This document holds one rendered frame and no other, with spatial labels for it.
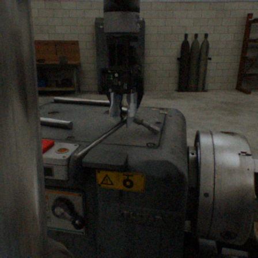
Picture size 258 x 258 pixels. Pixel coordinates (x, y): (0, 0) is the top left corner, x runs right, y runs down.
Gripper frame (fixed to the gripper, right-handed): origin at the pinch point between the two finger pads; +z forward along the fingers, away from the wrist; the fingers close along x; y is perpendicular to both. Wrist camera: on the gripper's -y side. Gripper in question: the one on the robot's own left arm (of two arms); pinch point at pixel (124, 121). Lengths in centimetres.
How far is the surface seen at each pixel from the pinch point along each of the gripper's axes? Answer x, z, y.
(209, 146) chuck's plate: 21.6, 7.6, -6.0
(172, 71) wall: -13, 72, -685
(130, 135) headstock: 1.0, 4.5, -2.2
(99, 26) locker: -198, -48, -578
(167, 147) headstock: 11.1, 4.7, 3.3
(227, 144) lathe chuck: 26.1, 7.1, -7.1
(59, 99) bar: -32.8, 3.1, -28.9
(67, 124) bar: -16.9, 3.0, -2.3
